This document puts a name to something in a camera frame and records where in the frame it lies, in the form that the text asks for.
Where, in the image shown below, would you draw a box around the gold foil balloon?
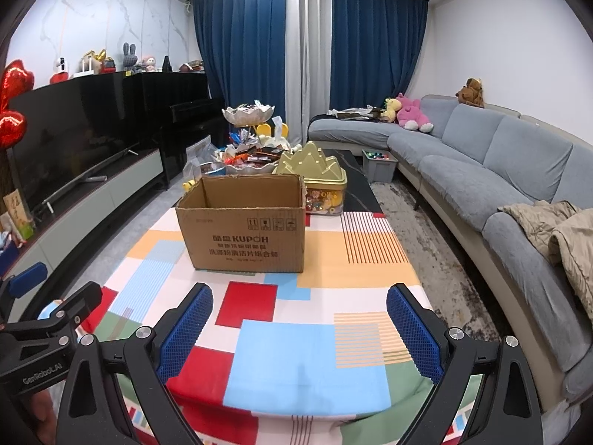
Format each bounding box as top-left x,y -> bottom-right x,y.
83,49 -> 109,75

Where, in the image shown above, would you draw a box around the grey and black television cabinet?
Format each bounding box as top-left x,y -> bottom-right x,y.
0,148 -> 164,325

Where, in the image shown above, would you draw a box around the blue curtain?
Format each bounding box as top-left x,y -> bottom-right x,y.
191,0 -> 289,116
329,0 -> 429,112

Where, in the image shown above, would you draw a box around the grey patterned rug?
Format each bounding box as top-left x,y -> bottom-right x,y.
371,181 -> 506,348

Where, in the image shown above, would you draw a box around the colourful patchwork tablecloth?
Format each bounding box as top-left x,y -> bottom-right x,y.
39,206 -> 436,445

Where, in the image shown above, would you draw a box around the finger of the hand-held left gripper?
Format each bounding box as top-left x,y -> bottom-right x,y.
0,282 -> 103,344
0,262 -> 48,323

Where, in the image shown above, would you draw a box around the white sheer curtain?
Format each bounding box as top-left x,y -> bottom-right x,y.
284,0 -> 334,149

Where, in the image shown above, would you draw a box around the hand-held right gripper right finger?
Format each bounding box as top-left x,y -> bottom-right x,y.
386,283 -> 544,445

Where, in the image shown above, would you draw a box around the grey storage bin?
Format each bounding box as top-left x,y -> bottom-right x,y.
361,149 -> 399,184

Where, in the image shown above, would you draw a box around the large pile of wrapped snacks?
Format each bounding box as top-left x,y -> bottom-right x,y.
218,141 -> 283,165

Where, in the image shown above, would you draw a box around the person's left hand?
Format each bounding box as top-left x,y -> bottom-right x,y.
28,382 -> 60,445

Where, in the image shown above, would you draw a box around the two-tier white bowl stand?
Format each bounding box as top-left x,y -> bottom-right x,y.
221,102 -> 285,177

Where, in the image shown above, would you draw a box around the brown cardboard box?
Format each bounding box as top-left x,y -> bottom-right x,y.
175,174 -> 307,274

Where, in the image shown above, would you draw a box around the gold mountain-shaped tin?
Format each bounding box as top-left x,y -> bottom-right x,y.
273,141 -> 348,216

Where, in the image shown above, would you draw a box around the black flat television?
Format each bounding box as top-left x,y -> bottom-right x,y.
7,73 -> 142,214

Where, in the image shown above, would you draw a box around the white and red robot toy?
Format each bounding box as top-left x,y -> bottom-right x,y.
50,56 -> 69,85

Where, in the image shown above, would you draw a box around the brown plush toy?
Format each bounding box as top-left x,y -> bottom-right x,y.
455,78 -> 485,109

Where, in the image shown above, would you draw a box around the tan and green box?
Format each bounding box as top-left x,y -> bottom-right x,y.
2,190 -> 35,242

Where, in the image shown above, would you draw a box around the grey corner sofa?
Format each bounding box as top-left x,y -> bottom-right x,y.
308,94 -> 593,409

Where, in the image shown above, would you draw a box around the black upright piano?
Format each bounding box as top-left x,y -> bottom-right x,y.
125,71 -> 228,191

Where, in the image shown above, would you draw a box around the pink plush toy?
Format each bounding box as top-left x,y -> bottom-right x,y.
395,93 -> 435,131

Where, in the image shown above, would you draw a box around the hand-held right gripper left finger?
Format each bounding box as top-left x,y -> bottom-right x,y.
56,282 -> 215,445

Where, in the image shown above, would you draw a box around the clear plastic bag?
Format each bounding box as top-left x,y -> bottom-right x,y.
184,141 -> 218,172

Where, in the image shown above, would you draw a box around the crumpled clothes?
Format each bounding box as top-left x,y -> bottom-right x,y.
328,106 -> 385,121

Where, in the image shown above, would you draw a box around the red heart balloon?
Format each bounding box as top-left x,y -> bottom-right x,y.
0,59 -> 35,107
0,110 -> 27,149

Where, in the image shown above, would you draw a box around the beige quilted jacket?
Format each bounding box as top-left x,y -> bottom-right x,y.
498,200 -> 593,320

